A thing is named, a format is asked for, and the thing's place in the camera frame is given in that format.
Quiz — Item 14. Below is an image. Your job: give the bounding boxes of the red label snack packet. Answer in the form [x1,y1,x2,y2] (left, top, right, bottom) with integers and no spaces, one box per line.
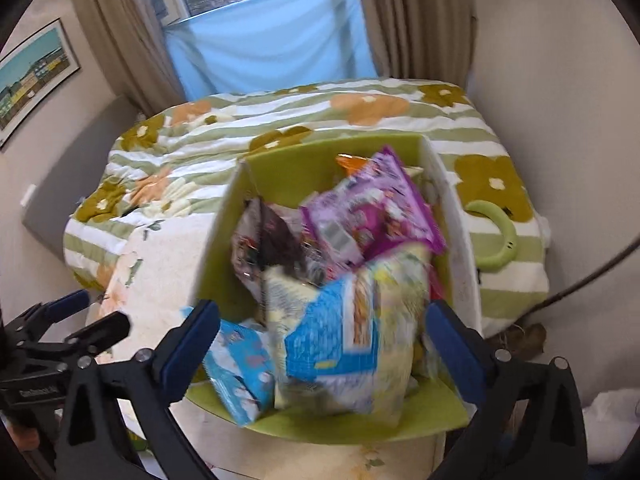
[202,317,276,426]

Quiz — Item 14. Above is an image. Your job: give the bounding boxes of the green cardboard box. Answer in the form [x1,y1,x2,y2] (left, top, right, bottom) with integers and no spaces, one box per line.
[182,132,483,446]

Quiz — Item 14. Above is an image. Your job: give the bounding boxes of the light green ring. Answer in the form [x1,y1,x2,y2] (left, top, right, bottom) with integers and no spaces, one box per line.
[464,200,517,273]

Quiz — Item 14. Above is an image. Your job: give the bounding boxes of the white appliance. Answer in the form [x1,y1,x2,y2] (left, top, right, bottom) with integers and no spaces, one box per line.
[582,390,640,466]

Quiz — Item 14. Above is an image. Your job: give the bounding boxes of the large cartoon snack packet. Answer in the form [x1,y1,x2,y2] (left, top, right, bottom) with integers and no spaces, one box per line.
[231,197,321,306]

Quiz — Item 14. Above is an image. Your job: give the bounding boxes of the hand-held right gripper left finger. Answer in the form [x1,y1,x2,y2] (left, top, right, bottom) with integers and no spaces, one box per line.
[55,299,222,480]

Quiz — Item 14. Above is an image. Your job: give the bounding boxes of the framed wall picture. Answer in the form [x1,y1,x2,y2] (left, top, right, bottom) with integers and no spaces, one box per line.
[0,17,81,151]

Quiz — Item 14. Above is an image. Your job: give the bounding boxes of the brown furry item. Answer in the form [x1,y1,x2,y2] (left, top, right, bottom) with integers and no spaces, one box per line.
[500,322,548,361]

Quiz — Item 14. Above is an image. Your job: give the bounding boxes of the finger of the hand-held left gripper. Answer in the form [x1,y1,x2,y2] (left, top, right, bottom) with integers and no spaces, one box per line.
[25,311,132,367]
[7,289,91,344]

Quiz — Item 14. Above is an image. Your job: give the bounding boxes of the grey bed headboard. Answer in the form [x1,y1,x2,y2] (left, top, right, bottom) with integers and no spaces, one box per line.
[20,95,146,261]

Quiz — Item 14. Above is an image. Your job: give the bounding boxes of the floral striped blanket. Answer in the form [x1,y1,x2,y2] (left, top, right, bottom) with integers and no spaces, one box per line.
[62,77,551,341]

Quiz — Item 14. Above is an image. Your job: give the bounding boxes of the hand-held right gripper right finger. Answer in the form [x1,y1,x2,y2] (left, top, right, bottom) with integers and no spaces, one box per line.
[425,299,590,480]

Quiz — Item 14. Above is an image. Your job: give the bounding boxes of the blue yellow snack packet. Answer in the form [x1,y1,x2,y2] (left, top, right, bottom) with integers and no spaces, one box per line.
[264,242,433,416]

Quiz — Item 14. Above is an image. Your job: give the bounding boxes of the light blue cloth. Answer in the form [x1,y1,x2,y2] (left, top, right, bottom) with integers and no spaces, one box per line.
[165,0,378,103]

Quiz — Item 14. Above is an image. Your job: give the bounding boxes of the beige curtain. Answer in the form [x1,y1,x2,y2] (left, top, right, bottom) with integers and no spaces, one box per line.
[65,0,188,116]
[352,0,476,88]

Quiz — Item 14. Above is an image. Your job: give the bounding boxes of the black curved stand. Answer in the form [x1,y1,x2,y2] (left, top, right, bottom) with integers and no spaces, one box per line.
[522,237,640,316]

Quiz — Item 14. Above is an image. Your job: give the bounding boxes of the purple snack packet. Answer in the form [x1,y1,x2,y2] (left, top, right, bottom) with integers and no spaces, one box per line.
[300,146,447,268]

